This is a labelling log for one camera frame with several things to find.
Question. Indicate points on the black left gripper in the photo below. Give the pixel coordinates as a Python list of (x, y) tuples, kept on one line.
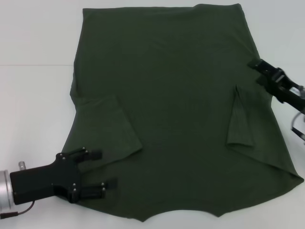
[(43, 183)]

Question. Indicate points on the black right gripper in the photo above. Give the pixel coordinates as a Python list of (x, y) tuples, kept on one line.
[(286, 94)]

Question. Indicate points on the dark green t-shirt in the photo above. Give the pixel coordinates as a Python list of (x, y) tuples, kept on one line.
[(166, 95)]

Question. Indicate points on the silver wrist connector stub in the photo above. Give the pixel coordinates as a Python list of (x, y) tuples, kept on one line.
[(22, 166), (302, 93)]

